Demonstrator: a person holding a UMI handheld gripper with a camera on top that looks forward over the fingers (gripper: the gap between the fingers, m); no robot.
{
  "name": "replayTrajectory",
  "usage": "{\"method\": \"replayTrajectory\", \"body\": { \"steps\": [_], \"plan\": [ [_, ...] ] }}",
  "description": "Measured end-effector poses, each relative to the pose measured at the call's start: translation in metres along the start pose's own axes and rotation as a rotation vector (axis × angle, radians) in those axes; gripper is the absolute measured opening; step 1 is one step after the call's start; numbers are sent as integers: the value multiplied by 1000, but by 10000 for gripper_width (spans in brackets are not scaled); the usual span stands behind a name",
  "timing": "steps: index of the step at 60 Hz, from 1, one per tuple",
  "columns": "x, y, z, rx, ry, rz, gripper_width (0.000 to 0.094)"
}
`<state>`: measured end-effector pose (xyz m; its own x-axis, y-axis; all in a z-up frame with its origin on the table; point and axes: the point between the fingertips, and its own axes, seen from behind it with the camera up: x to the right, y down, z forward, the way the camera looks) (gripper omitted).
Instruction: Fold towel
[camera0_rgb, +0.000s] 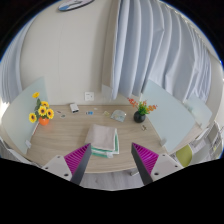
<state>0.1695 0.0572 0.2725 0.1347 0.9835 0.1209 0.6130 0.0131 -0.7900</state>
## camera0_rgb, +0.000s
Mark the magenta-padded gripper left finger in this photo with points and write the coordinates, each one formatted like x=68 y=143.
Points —
x=77 y=159

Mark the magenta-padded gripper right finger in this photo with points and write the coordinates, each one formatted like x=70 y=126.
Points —
x=146 y=159

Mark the beige towel with green trim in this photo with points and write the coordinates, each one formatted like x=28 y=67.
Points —
x=101 y=137

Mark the small dark sticker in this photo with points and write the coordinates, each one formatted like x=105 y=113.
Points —
x=144 y=127

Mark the yellow-green chair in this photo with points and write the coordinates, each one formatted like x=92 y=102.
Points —
x=184 y=155

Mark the orange flowers in black vase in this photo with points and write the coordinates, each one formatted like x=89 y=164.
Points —
x=139 y=116

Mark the small green sticker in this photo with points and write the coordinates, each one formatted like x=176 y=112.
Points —
x=62 y=116

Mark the blue sticker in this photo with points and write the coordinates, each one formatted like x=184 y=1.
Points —
x=89 y=113

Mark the large frosted desk divider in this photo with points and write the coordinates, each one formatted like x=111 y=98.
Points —
x=170 y=116

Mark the small white box device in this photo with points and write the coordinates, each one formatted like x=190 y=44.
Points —
x=74 y=107

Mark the pale yellow-green sticker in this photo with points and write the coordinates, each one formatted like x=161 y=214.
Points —
x=106 y=113

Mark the sunflowers in orange vase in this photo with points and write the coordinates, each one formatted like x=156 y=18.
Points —
x=42 y=111

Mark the frosted desk divider with label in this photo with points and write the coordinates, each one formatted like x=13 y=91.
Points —
x=20 y=116

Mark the frosted neighbouring desk divider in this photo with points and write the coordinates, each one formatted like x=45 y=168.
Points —
x=200 y=111

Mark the small frosted desk divider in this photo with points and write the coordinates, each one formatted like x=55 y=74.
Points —
x=106 y=92

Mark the wide grey curtain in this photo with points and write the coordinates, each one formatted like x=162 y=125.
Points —
x=156 y=50

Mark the narrow grey curtain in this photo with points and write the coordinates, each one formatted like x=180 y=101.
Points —
x=13 y=66

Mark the white wall socket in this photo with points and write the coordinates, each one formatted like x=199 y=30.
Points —
x=89 y=96

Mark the round wall clock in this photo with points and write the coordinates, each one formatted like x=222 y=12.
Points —
x=75 y=4

